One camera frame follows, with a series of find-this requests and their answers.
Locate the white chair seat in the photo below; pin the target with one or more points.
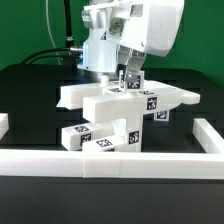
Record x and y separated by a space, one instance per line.
128 131

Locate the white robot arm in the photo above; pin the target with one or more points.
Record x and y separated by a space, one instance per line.
99 54

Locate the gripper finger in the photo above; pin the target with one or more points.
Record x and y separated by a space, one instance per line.
123 55
134 65

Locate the black cable thick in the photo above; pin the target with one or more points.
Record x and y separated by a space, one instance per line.
55 52

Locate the white block at left edge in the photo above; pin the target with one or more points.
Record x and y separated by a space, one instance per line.
4 125

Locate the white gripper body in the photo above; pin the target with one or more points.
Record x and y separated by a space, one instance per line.
148 26

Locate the white U-shaped obstacle fence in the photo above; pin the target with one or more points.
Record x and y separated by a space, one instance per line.
206 165

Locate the white chair back frame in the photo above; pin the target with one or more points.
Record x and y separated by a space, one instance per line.
106 103

